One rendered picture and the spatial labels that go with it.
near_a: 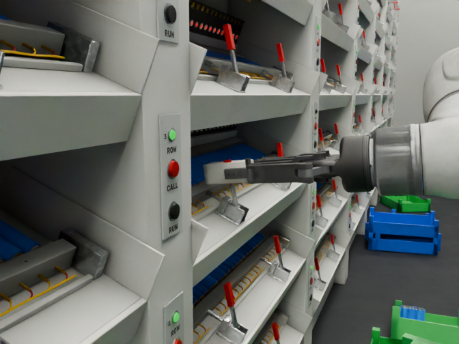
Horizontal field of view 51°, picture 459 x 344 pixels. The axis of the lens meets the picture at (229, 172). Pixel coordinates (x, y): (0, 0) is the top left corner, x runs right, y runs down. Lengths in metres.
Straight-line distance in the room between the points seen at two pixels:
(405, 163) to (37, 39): 0.42
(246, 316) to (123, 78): 0.52
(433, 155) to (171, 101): 0.31
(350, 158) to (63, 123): 0.37
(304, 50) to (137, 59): 0.71
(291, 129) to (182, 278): 0.64
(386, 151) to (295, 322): 0.70
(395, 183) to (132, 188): 0.32
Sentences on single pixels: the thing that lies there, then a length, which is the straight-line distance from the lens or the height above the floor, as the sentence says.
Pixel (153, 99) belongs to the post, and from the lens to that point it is 0.45.
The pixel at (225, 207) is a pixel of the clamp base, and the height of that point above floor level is 0.55.
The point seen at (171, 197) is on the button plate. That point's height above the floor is 0.61.
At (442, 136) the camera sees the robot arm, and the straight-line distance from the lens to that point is 0.60.
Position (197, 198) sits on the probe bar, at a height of 0.57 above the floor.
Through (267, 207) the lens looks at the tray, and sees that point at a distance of 0.82.
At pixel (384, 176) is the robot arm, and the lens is 0.61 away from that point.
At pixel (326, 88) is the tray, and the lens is 1.35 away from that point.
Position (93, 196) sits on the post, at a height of 0.62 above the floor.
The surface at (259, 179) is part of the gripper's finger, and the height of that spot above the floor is 0.60.
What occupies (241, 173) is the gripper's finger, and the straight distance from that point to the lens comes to 0.66.
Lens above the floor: 0.72
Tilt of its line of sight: 9 degrees down
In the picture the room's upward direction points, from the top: straight up
